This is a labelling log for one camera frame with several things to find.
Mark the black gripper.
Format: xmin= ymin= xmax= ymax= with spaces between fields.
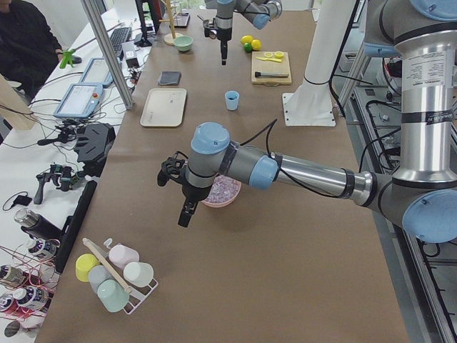
xmin=218 ymin=28 xmax=231 ymax=66
xmin=178 ymin=184 xmax=211 ymax=228

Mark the blue plastic cup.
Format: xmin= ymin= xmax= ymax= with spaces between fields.
xmin=225 ymin=90 xmax=240 ymax=111

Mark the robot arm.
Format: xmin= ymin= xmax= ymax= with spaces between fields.
xmin=178 ymin=1 xmax=456 ymax=243
xmin=214 ymin=0 xmax=283 ymax=66

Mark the pink bowl of ice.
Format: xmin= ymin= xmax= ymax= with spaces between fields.
xmin=203 ymin=175 xmax=241 ymax=208

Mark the white plastic cup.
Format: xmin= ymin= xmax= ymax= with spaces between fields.
xmin=123 ymin=262 xmax=154 ymax=287

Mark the pink plastic cup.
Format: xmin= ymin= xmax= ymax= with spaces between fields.
xmin=104 ymin=238 xmax=139 ymax=269

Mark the grey plastic cup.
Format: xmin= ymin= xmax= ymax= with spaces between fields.
xmin=88 ymin=264 xmax=113 ymax=293

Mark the green plastic cup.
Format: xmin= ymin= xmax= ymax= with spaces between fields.
xmin=97 ymin=279 xmax=129 ymax=312

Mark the yellow plastic cup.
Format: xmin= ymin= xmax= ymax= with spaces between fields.
xmin=75 ymin=253 xmax=100 ymax=282

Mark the green lime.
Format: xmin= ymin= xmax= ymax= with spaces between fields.
xmin=243 ymin=42 xmax=253 ymax=53

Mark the yellow lemon upper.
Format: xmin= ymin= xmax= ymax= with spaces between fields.
xmin=240 ymin=35 xmax=253 ymax=45

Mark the yellow lemon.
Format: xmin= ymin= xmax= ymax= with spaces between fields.
xmin=251 ymin=39 xmax=262 ymax=51
xmin=240 ymin=35 xmax=253 ymax=45

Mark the yellow lemon lower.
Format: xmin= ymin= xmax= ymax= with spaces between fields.
xmin=251 ymin=39 xmax=262 ymax=51

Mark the steel muddler black tip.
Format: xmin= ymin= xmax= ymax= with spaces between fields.
xmin=254 ymin=71 xmax=289 ymax=78

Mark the green ceramic bowl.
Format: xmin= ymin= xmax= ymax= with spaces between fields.
xmin=174 ymin=35 xmax=194 ymax=52

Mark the wooden cutting board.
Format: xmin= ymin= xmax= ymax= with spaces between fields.
xmin=251 ymin=51 xmax=292 ymax=85

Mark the yellow plastic knife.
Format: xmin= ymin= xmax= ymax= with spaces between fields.
xmin=255 ymin=56 xmax=283 ymax=63

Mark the lemon slice lower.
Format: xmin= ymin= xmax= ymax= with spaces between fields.
xmin=273 ymin=51 xmax=284 ymax=59

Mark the wooden stand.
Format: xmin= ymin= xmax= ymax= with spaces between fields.
xmin=160 ymin=0 xmax=183 ymax=46

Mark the grey folded cloth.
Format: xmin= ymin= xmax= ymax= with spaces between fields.
xmin=158 ymin=71 xmax=181 ymax=86

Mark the cream rabbit tray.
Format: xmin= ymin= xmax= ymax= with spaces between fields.
xmin=140 ymin=88 xmax=187 ymax=127

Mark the black keyboard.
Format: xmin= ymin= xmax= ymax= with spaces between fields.
xmin=110 ymin=27 xmax=132 ymax=59

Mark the black device on desk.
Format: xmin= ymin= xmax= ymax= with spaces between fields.
xmin=74 ymin=123 xmax=116 ymax=177

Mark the teach pendant far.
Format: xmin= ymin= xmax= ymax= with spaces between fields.
xmin=79 ymin=58 xmax=113 ymax=88

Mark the teach pendant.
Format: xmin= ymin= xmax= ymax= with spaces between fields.
xmin=79 ymin=58 xmax=113 ymax=88
xmin=54 ymin=83 xmax=104 ymax=119

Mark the teach pendant near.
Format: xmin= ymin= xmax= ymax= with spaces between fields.
xmin=54 ymin=83 xmax=104 ymax=119

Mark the black steel bottle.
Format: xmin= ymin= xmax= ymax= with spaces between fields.
xmin=14 ymin=208 xmax=64 ymax=241

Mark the seated person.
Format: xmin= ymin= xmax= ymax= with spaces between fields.
xmin=1 ymin=1 xmax=63 ymax=99

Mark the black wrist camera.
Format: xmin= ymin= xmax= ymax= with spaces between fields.
xmin=202 ymin=19 xmax=217 ymax=39
xmin=157 ymin=151 xmax=188 ymax=187

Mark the white wire cup rack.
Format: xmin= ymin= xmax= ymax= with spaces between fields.
xmin=101 ymin=247 xmax=159 ymax=314

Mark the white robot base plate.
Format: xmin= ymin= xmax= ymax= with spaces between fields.
xmin=281 ymin=91 xmax=336 ymax=126

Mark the wooden rack handle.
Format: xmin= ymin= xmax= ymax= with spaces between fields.
xmin=82 ymin=237 xmax=133 ymax=294

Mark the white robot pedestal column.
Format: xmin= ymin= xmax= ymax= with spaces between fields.
xmin=303 ymin=1 xmax=360 ymax=86

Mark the aluminium frame post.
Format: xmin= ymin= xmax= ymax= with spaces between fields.
xmin=81 ymin=0 xmax=134 ymax=110

